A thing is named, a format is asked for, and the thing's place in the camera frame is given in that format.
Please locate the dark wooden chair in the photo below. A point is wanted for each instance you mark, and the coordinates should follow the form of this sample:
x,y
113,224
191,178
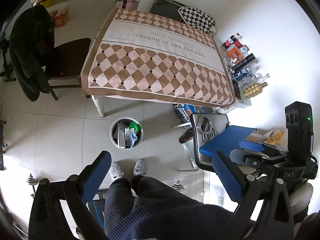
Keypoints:
x,y
66,63

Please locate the person dark trousers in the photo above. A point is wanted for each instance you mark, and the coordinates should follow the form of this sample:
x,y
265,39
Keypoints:
x,y
146,208

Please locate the black white checkered cushion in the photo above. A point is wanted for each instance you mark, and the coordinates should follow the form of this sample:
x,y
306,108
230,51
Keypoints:
x,y
196,18

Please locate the dumbbell right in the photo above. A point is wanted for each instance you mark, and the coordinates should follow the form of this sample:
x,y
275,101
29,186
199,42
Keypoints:
x,y
178,186

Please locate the dumbbell left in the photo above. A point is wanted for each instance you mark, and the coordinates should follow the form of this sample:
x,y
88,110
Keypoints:
x,y
32,182

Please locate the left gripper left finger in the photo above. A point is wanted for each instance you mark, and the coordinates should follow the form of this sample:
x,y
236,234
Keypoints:
x,y
47,220

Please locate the orange cardboard box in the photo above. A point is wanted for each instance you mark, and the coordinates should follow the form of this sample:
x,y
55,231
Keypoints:
x,y
60,17

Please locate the silver pill blister pack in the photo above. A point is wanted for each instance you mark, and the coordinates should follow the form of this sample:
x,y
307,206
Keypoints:
x,y
131,138

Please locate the orange small box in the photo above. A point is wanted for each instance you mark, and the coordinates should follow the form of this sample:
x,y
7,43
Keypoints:
x,y
235,53

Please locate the black tall can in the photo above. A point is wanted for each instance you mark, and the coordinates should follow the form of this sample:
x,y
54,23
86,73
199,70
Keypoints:
x,y
248,59

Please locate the white medicine box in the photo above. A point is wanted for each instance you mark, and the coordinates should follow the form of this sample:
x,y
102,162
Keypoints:
x,y
121,138

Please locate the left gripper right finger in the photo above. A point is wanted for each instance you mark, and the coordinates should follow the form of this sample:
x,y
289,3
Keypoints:
x,y
275,220

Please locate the white round trash bin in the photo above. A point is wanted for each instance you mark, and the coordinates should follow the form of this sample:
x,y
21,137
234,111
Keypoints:
x,y
126,122

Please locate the dumbbell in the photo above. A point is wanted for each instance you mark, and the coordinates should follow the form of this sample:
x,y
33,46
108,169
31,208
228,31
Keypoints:
x,y
178,186
32,182

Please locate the red black slipper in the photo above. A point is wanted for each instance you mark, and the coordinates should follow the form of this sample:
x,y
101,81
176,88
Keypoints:
x,y
186,136

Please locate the grey medicine box sleeve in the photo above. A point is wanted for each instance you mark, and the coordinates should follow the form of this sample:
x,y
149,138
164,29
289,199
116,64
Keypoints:
x,y
129,132

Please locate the blue printed carton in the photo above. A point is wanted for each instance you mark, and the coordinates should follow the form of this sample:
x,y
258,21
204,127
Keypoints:
x,y
184,111

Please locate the checkered brown tablecloth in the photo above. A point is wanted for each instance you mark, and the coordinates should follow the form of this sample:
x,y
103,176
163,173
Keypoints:
x,y
142,56

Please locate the gold grenade bottle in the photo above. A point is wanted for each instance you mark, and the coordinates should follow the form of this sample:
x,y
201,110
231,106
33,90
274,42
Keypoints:
x,y
254,89

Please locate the black jacket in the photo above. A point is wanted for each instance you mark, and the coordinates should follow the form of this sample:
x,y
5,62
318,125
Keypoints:
x,y
31,44

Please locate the white table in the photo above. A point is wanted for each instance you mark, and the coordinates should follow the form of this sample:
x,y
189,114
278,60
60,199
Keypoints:
x,y
113,108

